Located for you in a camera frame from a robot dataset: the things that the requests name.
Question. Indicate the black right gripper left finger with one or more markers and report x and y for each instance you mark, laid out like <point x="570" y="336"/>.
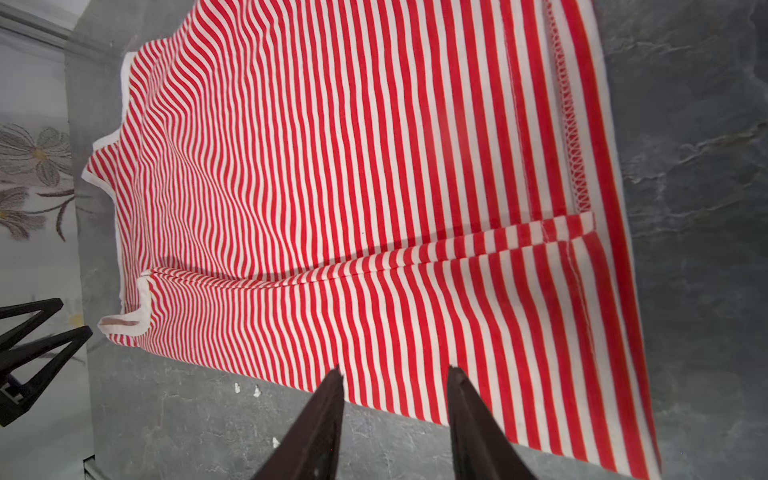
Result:
<point x="310" y="449"/>

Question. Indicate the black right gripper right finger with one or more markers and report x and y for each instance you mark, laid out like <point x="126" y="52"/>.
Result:
<point x="480" y="450"/>

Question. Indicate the red white striped tank top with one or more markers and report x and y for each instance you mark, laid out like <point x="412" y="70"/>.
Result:
<point x="390" y="189"/>

